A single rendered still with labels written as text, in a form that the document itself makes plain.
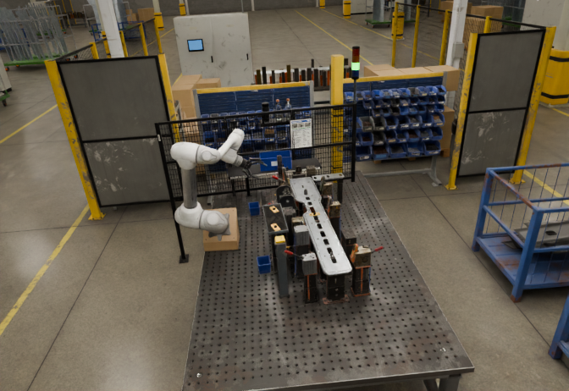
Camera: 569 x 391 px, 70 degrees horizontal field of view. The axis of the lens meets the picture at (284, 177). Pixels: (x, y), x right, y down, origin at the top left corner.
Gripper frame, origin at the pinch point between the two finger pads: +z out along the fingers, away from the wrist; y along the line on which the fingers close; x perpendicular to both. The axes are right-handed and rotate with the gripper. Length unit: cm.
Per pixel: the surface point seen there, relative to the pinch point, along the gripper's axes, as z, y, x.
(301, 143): 37, 24, 55
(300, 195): 35.7, -0.4, -14.6
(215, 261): -11, -67, -50
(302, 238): 24, -2, -83
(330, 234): 45, 5, -76
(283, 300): 27, -42, -103
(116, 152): -119, -116, 167
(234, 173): -10.2, -26.8, 37.4
